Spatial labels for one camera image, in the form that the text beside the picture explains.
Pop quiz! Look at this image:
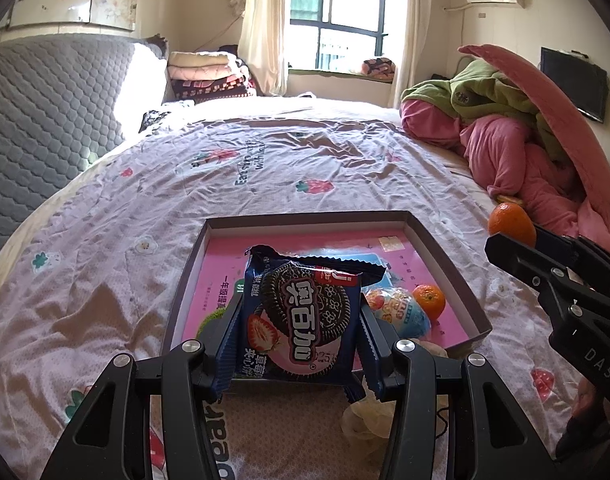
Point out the window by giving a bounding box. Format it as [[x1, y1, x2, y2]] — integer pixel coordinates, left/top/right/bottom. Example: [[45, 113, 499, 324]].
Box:
[[289, 0, 391, 73]]

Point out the folded patterned blanket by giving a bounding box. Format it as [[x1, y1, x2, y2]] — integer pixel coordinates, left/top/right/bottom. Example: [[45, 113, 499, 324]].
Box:
[[361, 57, 397, 80]]

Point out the orange mandarin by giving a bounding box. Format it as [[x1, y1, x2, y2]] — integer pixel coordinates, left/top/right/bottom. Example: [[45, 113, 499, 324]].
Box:
[[487, 202, 537, 248], [412, 284, 446, 321]]

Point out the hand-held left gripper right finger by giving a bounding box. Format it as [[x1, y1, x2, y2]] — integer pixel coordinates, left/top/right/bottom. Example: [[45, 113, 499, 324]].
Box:
[[357, 305, 556, 480]]

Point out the black wall television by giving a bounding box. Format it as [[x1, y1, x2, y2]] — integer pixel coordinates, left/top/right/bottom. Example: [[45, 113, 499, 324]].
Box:
[[540, 46, 610, 123]]

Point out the pink quilt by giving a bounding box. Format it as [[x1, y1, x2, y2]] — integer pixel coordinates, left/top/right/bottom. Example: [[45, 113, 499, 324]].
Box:
[[400, 44, 610, 261]]

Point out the blue cookie packet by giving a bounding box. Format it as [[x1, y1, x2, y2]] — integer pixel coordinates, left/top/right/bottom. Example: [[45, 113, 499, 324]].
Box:
[[210, 245, 388, 403]]

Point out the green garment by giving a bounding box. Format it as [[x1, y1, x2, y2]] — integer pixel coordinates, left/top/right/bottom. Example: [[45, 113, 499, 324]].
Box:
[[401, 60, 580, 161]]

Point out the crumpled clear plastic bag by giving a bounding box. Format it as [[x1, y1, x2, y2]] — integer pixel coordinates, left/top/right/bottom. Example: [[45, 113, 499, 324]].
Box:
[[341, 340, 451, 456]]

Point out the cream curtain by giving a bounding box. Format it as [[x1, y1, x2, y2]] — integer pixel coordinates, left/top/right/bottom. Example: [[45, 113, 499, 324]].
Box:
[[387, 0, 426, 106], [237, 0, 293, 96]]

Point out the pink children's book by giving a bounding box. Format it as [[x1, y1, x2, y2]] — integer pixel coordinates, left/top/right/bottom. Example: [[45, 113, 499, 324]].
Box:
[[182, 227, 470, 361]]

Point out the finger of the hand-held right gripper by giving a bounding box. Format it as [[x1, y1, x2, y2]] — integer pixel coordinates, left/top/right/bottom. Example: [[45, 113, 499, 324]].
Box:
[[535, 227, 610, 283], [485, 233, 558, 293]]

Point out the dark patterned cloth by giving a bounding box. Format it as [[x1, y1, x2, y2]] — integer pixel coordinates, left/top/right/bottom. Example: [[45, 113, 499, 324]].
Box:
[[138, 105, 196, 133]]

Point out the grey quilted headboard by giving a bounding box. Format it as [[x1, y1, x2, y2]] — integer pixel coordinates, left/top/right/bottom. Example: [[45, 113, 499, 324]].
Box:
[[0, 35, 168, 271]]

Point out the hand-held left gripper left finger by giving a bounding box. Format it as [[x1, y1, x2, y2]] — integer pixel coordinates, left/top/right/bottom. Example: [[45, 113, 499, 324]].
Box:
[[40, 305, 244, 480]]

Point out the stack of folded blankets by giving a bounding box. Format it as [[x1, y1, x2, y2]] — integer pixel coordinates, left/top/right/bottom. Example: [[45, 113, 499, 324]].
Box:
[[166, 51, 258, 106]]

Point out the dark cardboard box tray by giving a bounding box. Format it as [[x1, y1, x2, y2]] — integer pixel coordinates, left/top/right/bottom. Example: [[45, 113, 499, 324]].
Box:
[[161, 211, 493, 386]]

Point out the black cable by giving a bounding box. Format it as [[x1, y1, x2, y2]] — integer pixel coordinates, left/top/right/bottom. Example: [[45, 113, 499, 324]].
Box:
[[434, 399, 450, 437]]

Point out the green fuzzy hair scrunchie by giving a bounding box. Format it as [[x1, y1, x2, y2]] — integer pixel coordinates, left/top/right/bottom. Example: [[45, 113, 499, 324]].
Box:
[[207, 304, 233, 333]]

